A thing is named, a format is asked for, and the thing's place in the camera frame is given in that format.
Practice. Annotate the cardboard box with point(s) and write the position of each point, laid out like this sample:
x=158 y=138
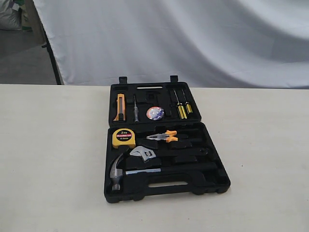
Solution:
x=30 y=21

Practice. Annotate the black backdrop stand pole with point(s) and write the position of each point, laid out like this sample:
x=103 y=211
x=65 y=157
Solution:
x=52 y=59

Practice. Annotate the white filled sack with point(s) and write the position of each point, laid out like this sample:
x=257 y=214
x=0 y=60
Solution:
x=9 y=15

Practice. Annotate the black plastic tool case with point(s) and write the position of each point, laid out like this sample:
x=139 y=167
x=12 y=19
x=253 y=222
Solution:
x=157 y=143

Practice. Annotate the yellow tape measure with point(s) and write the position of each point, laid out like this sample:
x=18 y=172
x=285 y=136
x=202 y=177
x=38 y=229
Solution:
x=123 y=136

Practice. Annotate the small yellow black screwdriver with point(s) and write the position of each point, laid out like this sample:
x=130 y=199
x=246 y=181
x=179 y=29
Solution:
x=187 y=104

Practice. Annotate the roll of electrical tape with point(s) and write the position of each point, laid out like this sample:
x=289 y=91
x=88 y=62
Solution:
x=155 y=113

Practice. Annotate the orange handled pliers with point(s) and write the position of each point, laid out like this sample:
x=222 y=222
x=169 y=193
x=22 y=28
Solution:
x=176 y=136

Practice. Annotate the steel claw hammer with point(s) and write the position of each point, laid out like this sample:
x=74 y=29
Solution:
x=116 y=173

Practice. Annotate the black adjustable wrench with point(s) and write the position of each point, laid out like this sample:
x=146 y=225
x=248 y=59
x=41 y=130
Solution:
x=147 y=154

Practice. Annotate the orange utility knife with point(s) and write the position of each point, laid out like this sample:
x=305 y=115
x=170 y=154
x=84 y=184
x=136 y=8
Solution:
x=121 y=108

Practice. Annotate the white backdrop cloth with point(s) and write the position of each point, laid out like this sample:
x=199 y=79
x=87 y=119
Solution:
x=206 y=43

